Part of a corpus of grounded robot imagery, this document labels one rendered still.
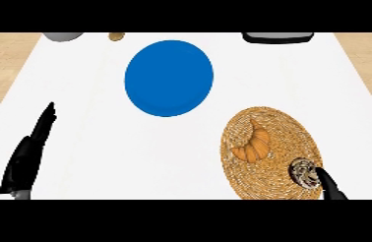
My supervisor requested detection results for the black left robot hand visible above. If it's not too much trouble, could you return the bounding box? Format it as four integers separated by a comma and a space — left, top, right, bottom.
0, 101, 58, 195

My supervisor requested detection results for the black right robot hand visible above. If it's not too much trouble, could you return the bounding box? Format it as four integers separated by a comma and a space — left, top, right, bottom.
314, 166, 350, 201

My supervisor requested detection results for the chocolate swirl cupcake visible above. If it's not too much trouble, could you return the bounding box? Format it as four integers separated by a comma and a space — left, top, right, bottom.
288, 156, 323, 190

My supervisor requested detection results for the round woven wicker placemat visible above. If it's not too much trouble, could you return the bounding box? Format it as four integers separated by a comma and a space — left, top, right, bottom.
220, 105, 325, 201

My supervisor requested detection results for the blue round plate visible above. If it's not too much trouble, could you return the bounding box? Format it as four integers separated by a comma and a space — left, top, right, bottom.
124, 39, 216, 118

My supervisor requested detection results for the golden brown croissant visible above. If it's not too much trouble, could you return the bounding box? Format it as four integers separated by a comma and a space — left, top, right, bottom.
230, 118, 272, 163

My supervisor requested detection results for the grey round bowl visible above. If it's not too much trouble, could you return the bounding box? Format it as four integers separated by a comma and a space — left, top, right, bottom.
43, 31, 84, 43

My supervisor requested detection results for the small tan round object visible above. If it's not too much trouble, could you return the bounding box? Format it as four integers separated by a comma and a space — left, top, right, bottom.
108, 31, 127, 42

